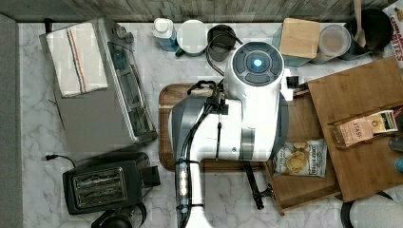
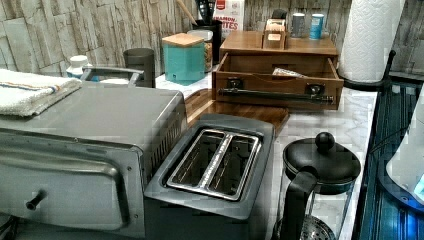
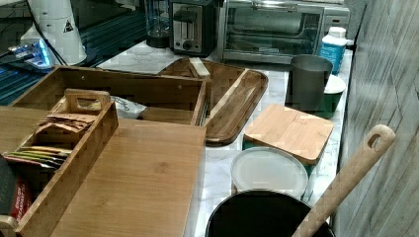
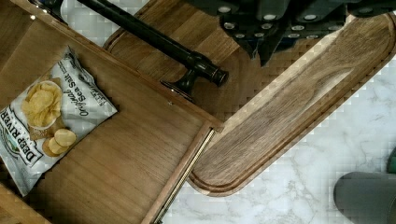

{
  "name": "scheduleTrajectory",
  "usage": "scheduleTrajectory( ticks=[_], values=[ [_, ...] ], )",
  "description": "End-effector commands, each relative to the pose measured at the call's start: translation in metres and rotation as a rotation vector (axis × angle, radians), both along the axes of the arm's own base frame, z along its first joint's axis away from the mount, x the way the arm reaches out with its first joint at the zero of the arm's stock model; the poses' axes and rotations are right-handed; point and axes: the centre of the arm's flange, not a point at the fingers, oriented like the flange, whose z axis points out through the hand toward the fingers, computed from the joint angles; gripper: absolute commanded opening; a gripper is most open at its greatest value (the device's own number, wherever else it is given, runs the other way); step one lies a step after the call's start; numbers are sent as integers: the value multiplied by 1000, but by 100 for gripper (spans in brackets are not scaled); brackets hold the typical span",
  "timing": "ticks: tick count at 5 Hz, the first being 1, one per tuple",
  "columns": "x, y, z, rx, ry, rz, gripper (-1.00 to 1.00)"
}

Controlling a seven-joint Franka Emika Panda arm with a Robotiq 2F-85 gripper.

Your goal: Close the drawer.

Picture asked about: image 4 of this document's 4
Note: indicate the grey cylindrical cup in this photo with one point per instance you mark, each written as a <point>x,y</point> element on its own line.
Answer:
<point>366,198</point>

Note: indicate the walnut wooden serving tray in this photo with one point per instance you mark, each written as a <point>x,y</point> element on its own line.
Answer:
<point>224,136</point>

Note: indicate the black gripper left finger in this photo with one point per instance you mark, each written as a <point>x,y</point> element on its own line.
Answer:
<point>256,38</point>

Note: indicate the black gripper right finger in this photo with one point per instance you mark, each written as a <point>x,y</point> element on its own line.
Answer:
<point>311,21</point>

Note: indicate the black drawer handle bar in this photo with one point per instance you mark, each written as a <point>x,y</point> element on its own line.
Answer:
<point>197,64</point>

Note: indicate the wooden drawer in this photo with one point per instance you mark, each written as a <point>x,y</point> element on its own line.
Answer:
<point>125,169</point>

